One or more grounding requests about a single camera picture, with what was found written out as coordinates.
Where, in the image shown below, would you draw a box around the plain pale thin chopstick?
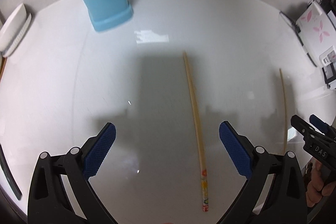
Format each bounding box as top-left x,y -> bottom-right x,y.
279,68 -> 288,155

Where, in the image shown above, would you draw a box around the pale chopstick red patterned handle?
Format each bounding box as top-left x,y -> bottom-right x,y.
183,52 -> 209,212

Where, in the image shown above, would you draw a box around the right hand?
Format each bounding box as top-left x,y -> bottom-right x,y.
306,160 -> 335,207

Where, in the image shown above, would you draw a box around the white rice cooker pink flowers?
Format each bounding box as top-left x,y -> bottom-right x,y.
295,1 -> 335,90

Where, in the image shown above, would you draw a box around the white bowl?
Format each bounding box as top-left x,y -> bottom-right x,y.
1,3 -> 32,58

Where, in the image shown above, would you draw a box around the black strip table edge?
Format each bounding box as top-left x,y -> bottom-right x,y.
0,145 -> 22,200

